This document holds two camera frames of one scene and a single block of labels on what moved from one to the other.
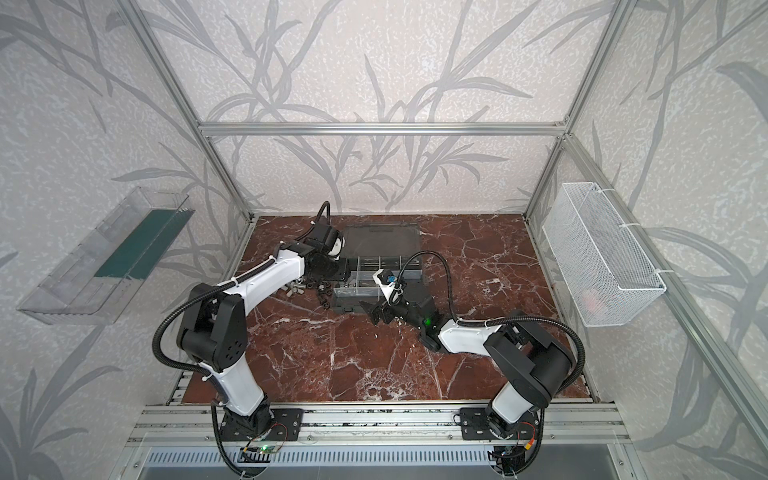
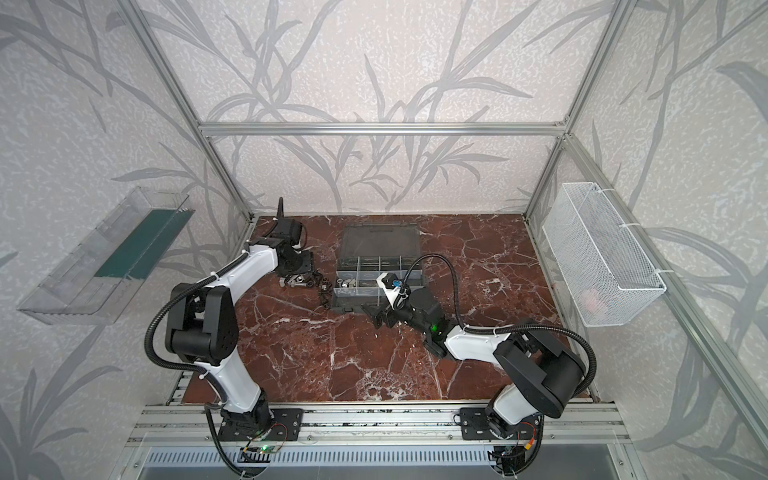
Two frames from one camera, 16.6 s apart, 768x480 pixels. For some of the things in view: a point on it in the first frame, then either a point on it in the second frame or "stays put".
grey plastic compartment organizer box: x=373 y=249 stays put
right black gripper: x=384 y=308 stays put
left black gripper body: x=324 y=285 -> x=302 y=276
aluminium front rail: x=378 y=426 stays put
